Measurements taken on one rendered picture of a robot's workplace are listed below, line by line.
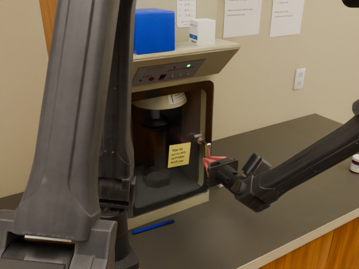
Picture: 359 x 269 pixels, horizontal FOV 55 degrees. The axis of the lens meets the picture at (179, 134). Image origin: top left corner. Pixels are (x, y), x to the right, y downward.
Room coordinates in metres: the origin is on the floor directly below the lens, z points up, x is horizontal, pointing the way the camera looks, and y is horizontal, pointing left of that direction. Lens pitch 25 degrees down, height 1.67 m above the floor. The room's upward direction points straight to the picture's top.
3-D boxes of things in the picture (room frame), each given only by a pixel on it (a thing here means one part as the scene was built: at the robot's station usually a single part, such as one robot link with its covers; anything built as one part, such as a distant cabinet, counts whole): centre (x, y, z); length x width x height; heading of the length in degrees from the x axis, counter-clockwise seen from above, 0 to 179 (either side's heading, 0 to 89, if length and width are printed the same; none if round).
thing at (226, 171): (0.86, -0.14, 1.14); 0.10 x 0.07 x 0.07; 119
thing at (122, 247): (0.51, 0.12, 1.21); 0.10 x 0.07 x 0.07; 30
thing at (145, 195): (0.93, 0.03, 1.19); 0.30 x 0.01 x 0.40; 120
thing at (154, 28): (0.85, 0.08, 1.56); 0.10 x 0.10 x 0.09; 30
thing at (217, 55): (0.89, 0.00, 1.46); 0.32 x 0.12 x 0.10; 120
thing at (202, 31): (0.93, -0.06, 1.54); 0.05 x 0.05 x 0.06; 23
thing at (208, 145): (0.96, -0.08, 1.17); 0.05 x 0.03 x 0.10; 30
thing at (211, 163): (0.92, -0.11, 1.15); 0.09 x 0.07 x 0.07; 30
